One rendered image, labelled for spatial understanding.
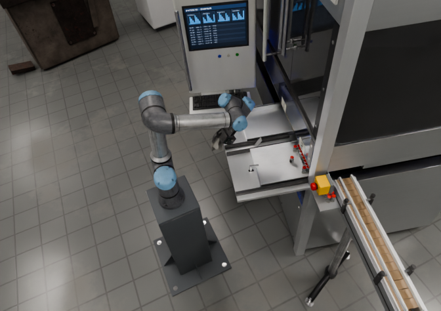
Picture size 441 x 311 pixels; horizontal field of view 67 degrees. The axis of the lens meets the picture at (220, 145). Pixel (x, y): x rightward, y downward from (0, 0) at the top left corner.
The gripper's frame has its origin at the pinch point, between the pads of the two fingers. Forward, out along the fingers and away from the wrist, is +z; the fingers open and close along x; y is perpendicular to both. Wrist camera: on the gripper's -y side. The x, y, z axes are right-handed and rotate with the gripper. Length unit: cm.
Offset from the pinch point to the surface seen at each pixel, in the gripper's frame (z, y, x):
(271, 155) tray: -12.3, 12.2, 30.8
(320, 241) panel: 27, 45, 96
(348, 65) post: -77, 46, -14
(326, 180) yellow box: -28, 50, 28
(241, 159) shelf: -1.0, 6.2, 18.3
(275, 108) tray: -28, -21, 47
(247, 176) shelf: 1.1, 19.3, 16.7
